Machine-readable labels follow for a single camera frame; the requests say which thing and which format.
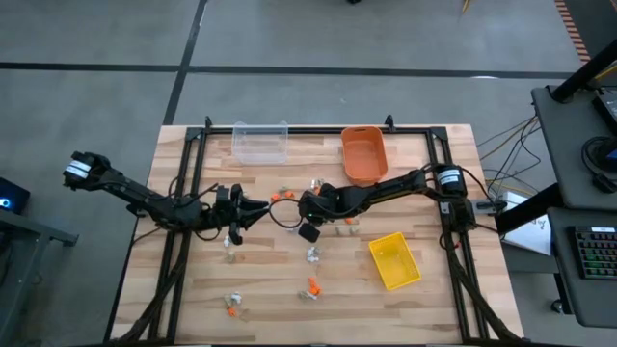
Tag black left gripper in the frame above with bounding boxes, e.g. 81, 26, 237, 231
211, 182, 270, 246

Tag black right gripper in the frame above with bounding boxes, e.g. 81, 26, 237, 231
298, 186, 341, 244

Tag yellow plastic basket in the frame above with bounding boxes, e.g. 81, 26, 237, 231
367, 231, 423, 292

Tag clear plastic bin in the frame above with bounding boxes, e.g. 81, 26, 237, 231
230, 120, 289, 167

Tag orange plastic bin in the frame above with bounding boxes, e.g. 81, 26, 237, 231
339, 125, 389, 187

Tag small white box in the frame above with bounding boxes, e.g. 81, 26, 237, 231
498, 190, 529, 213

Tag grey side table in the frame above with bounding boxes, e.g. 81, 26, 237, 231
0, 209, 79, 347

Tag white paper sheet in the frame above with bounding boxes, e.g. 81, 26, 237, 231
500, 211, 553, 256

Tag black device with blue light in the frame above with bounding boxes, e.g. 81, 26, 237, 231
0, 176, 31, 216

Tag grey desk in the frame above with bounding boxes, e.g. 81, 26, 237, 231
530, 84, 617, 211
547, 206, 617, 329

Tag backlit black keyboard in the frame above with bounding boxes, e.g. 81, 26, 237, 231
573, 225, 617, 280

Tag black headphones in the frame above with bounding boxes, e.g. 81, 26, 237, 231
580, 136, 617, 194

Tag black laptop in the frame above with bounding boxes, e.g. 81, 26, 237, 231
591, 86, 617, 136

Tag black floor mat striped edge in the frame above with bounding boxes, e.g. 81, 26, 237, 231
553, 0, 617, 64

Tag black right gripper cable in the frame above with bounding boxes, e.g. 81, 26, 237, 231
267, 197, 306, 229

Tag yellow floor cable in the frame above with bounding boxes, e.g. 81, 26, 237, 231
479, 120, 540, 161

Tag black diagonal post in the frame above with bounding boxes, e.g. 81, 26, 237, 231
549, 38, 617, 103
494, 182, 563, 235

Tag black floor cable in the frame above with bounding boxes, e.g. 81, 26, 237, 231
481, 115, 544, 194

